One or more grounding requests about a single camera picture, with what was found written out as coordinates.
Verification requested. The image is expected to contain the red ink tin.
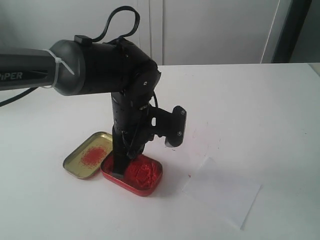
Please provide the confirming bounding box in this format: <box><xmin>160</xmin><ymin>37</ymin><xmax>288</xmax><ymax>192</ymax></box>
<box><xmin>100</xmin><ymin>153</ymin><xmax>163</xmax><ymax>197</ymax></box>

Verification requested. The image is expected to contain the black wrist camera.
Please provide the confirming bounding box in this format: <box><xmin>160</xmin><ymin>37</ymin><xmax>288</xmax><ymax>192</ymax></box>
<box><xmin>148</xmin><ymin>105</ymin><xmax>187</xmax><ymax>148</ymax></box>

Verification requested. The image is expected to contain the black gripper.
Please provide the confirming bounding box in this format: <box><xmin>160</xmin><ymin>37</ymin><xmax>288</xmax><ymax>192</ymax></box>
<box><xmin>111</xmin><ymin>92</ymin><xmax>157</xmax><ymax>177</ymax></box>

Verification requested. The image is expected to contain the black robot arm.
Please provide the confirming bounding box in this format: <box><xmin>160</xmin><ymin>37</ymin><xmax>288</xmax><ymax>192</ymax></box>
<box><xmin>0</xmin><ymin>35</ymin><xmax>161</xmax><ymax>178</ymax></box>

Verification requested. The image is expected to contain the white paper sheet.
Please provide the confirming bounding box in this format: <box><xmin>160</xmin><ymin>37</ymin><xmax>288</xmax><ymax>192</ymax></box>
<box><xmin>182</xmin><ymin>157</ymin><xmax>262</xmax><ymax>230</ymax></box>

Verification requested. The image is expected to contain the white cabinet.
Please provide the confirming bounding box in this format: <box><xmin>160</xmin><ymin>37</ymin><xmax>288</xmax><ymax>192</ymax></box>
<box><xmin>0</xmin><ymin>0</ymin><xmax>292</xmax><ymax>67</ymax></box>

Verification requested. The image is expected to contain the gold tin lid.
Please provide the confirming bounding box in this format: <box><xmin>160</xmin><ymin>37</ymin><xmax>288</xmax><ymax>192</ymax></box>
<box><xmin>62</xmin><ymin>131</ymin><xmax>113</xmax><ymax>179</ymax></box>

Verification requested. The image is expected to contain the black cable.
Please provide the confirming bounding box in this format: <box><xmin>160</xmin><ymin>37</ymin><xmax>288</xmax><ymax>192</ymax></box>
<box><xmin>0</xmin><ymin>7</ymin><xmax>161</xmax><ymax>158</ymax></box>

